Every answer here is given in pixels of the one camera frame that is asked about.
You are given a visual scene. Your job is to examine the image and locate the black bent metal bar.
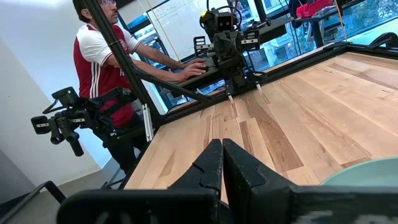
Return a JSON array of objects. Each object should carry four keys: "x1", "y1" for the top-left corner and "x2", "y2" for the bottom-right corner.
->
[{"x1": 0, "y1": 180, "x2": 67, "y2": 224}]

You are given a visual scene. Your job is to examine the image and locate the white metal bracket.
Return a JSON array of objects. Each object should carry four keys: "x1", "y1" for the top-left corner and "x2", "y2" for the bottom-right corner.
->
[{"x1": 141, "y1": 103, "x2": 154, "y2": 143}]

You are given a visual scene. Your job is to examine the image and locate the black arched handle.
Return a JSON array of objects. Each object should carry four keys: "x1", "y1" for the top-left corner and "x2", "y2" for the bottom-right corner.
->
[{"x1": 366, "y1": 32, "x2": 398, "y2": 49}]

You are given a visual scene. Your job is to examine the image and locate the yellow cable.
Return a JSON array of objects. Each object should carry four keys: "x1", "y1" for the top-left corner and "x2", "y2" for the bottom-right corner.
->
[{"x1": 334, "y1": 0, "x2": 348, "y2": 43}]

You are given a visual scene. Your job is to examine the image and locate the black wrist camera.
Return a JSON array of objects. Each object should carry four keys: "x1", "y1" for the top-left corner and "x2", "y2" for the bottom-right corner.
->
[{"x1": 199, "y1": 6, "x2": 242, "y2": 34}]

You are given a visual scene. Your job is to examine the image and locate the black frame post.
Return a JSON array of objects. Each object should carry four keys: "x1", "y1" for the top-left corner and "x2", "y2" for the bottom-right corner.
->
[{"x1": 82, "y1": 0, "x2": 162, "y2": 127}]

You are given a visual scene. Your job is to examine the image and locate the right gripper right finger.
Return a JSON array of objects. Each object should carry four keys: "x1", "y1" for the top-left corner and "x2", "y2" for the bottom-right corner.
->
[{"x1": 222, "y1": 138, "x2": 297, "y2": 224}]

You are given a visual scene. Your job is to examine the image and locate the whiteboard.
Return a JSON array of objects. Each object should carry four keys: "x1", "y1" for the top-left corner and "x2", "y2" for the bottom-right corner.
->
[{"x1": 146, "y1": 0, "x2": 233, "y2": 62}]

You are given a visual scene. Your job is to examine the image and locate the pale green plate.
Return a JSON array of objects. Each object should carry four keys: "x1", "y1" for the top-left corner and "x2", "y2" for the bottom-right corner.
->
[{"x1": 320, "y1": 156, "x2": 398, "y2": 187}]

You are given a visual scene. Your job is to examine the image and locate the person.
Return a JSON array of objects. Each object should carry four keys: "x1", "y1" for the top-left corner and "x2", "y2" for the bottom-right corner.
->
[{"x1": 72, "y1": 0, "x2": 208, "y2": 175}]

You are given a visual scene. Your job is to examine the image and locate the person's hand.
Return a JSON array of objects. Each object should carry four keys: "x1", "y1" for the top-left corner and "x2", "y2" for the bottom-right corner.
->
[
  {"x1": 178, "y1": 57, "x2": 206, "y2": 70},
  {"x1": 180, "y1": 63, "x2": 208, "y2": 81}
]

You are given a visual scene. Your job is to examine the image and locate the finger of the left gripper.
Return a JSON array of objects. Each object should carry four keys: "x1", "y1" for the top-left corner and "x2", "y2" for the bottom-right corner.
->
[
  {"x1": 193, "y1": 35, "x2": 215, "y2": 57},
  {"x1": 241, "y1": 29, "x2": 261, "y2": 51}
]

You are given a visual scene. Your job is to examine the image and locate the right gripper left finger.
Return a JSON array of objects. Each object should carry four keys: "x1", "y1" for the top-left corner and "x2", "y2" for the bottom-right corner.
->
[{"x1": 169, "y1": 138, "x2": 224, "y2": 197}]

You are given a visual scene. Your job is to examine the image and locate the black diagonal frame brace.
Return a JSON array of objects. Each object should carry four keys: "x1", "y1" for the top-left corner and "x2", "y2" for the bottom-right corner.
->
[{"x1": 132, "y1": 67, "x2": 214, "y2": 103}]

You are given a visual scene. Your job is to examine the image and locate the black table edge rail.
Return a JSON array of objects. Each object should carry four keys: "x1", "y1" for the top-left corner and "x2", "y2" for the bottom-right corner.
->
[{"x1": 155, "y1": 40, "x2": 398, "y2": 127}]

